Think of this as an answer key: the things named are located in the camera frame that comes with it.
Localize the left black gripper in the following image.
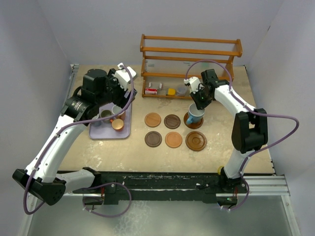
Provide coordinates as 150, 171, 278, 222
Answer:
96, 69, 136, 110

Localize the teal mug white inside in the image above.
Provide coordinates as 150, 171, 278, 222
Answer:
185, 103, 205, 125

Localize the ringed brown wooden coaster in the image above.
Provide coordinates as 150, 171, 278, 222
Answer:
184, 112, 204, 129

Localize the light wood coaster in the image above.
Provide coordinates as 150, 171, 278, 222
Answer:
144, 113, 161, 127

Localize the dark walnut coaster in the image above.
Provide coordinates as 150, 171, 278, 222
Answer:
163, 114, 181, 129

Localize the orange terracotta coaster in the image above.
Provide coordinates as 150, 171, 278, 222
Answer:
165, 132, 183, 148

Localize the dark brown coaster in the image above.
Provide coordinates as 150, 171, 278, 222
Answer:
144, 131, 162, 148

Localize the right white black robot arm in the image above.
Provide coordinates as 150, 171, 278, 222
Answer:
185, 69, 268, 192

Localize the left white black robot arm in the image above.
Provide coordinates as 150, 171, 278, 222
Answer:
12, 63, 137, 206

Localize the olive green small cup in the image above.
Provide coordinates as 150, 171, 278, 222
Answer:
99, 110, 112, 123

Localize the orange copper small cup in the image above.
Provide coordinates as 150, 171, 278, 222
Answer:
110, 118, 125, 132

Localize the brown red mug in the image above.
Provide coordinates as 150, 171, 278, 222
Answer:
111, 105, 126, 120

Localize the red white small box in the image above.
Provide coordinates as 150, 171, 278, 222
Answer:
145, 88, 158, 95

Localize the yellow small object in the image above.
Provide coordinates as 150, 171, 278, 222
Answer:
167, 88, 176, 96

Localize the grey blue mug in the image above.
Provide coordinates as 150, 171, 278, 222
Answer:
90, 116, 102, 127

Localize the lavender plastic tray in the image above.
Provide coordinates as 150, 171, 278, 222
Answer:
89, 104, 132, 140

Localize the wooden three-tier shelf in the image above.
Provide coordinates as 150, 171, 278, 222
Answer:
140, 34, 243, 98

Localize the yellow tape roll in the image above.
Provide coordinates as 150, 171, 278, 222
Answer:
218, 166, 224, 175

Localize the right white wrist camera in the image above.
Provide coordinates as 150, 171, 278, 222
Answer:
184, 77, 205, 93

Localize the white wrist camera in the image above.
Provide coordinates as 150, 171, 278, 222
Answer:
184, 77, 205, 93
114, 63, 137, 91

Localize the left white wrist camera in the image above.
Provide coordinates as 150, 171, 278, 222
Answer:
114, 63, 137, 91

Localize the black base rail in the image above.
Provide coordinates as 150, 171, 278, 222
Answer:
74, 171, 249, 205

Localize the aluminium frame rail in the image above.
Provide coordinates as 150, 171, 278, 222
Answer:
245, 176, 301, 236

